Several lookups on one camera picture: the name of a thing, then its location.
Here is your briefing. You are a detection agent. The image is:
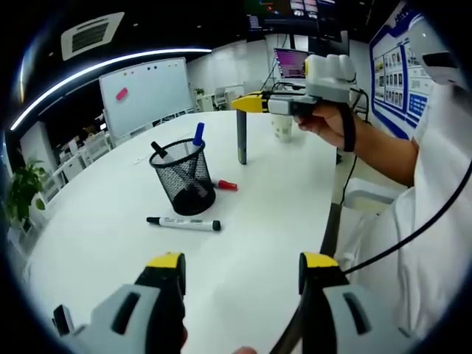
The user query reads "row of small whiteboard magnets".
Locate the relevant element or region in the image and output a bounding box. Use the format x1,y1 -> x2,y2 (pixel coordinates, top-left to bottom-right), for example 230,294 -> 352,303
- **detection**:
123,62 -> 180,77

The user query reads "black chest device cable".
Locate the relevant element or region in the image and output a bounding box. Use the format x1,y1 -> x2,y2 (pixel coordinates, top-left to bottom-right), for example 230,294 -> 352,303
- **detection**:
344,176 -> 468,274

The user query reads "white chair armrest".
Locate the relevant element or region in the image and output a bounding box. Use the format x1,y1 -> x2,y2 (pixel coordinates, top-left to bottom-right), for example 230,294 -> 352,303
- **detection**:
346,178 -> 399,209

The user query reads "curved ceiling light strip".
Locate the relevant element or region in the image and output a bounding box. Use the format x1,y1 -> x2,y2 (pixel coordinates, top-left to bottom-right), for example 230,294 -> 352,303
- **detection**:
9,46 -> 213,132

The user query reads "black mesh pen holder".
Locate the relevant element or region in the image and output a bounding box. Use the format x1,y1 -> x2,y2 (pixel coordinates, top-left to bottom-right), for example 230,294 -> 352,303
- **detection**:
149,138 -> 218,217

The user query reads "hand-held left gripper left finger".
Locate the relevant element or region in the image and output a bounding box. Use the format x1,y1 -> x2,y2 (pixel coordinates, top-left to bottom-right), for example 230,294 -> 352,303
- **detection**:
75,251 -> 187,354

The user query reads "laptop with purple screen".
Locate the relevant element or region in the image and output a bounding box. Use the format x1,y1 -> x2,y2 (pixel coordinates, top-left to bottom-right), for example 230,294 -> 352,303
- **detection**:
273,46 -> 310,80

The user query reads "black cap whiteboard marker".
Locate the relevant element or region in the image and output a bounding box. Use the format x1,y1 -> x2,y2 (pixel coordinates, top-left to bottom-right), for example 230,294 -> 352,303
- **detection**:
146,215 -> 223,234
150,141 -> 174,163

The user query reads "large wall monitor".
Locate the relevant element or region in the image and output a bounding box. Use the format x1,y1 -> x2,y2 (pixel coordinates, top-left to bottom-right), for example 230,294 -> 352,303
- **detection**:
245,0 -> 320,36

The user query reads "dark switched-off monitor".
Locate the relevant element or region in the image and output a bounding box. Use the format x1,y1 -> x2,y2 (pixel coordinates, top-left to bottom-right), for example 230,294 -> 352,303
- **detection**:
313,27 -> 350,56

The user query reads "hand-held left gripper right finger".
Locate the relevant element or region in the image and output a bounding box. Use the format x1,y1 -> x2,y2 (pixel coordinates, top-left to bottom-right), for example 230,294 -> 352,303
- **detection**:
298,251 -> 417,354

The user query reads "black wrist strap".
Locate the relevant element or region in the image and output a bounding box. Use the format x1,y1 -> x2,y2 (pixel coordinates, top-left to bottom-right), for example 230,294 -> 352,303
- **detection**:
341,106 -> 358,153

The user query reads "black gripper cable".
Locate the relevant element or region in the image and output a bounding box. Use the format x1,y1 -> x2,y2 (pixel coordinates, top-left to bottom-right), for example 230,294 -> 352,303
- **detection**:
339,153 -> 358,206

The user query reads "group of white office chairs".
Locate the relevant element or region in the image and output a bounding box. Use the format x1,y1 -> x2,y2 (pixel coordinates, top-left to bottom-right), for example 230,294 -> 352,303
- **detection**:
193,79 -> 274,111
51,127 -> 111,181

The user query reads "green potted plant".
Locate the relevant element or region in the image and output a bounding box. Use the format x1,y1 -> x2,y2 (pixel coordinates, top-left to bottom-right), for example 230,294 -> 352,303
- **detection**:
7,158 -> 49,226

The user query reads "white ceiling air vent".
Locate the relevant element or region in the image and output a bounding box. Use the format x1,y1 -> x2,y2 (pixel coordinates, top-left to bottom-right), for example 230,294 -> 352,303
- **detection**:
60,12 -> 125,61

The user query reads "red cap whiteboard marker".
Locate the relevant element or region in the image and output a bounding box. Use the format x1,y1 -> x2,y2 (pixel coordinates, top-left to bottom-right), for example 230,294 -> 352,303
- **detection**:
210,178 -> 239,192

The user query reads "white paper cup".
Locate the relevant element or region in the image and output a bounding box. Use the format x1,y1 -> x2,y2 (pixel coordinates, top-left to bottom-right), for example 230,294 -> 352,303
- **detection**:
271,114 -> 295,143

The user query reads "white rolling whiteboard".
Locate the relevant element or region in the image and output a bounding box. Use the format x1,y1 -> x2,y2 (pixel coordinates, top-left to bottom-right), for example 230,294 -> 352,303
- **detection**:
98,57 -> 195,139

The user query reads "person's right hand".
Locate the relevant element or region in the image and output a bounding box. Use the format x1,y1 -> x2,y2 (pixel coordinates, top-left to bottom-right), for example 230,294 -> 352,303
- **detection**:
294,101 -> 357,150

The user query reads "tall white cabinet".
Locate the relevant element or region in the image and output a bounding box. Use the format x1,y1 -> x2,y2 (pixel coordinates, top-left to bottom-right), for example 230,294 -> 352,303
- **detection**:
18,121 -> 49,167

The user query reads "blue white wall display board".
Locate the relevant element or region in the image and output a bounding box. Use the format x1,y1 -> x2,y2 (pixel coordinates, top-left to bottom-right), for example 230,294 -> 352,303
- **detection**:
368,5 -> 432,141

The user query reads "blue cap whiteboard marker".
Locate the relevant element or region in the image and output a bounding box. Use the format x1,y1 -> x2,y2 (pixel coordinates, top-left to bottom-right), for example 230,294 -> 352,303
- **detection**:
186,122 -> 207,156

